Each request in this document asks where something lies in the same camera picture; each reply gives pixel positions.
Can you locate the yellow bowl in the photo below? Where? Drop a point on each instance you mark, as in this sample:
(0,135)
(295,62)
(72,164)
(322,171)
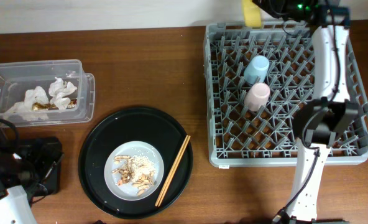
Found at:
(251,14)

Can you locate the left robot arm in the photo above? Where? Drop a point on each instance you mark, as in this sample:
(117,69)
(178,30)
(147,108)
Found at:
(15,207)

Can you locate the grey plate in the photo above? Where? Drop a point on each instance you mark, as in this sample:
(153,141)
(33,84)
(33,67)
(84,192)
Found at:
(133,148)

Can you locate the round black tray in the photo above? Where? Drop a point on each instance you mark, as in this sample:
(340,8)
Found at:
(149,125)

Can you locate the gold foil wrapper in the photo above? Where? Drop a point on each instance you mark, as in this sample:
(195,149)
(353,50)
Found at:
(38,106)

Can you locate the clear plastic bin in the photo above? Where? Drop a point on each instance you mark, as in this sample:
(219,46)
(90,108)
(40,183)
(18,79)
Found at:
(46,92)

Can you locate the food scraps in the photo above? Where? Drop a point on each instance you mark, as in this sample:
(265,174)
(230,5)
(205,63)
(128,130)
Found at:
(138,171)

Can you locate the black rectangular bin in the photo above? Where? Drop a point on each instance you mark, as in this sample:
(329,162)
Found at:
(39,166)

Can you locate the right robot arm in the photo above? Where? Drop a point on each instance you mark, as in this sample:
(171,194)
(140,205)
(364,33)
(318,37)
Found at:
(322,121)

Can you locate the pink cup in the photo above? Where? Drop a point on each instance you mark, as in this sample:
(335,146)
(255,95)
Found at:
(257,96)

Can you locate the white tissue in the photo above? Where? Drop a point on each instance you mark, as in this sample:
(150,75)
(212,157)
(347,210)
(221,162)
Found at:
(58,93)

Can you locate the grey dishwasher rack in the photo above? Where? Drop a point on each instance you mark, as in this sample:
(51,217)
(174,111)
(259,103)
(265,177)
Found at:
(238,137)

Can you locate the wooden chopstick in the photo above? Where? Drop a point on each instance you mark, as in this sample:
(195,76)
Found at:
(171,171)
(174,170)

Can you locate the blue cup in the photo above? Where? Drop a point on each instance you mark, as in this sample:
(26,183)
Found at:
(257,69)

